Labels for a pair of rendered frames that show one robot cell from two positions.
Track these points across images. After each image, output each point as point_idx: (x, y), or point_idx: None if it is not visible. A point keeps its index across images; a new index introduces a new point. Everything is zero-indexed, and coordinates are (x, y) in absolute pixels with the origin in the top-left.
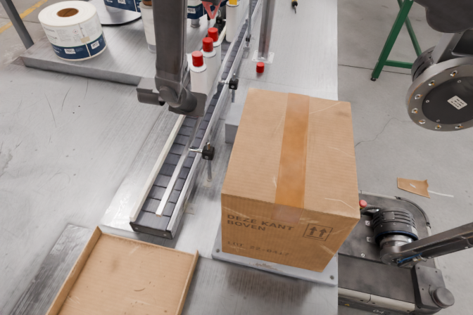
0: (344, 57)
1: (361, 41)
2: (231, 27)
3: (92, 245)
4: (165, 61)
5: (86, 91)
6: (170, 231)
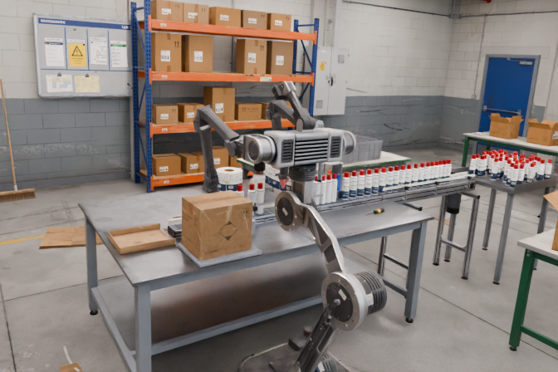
0: (504, 320)
1: (549, 320)
2: None
3: (153, 227)
4: (205, 168)
5: None
6: (174, 232)
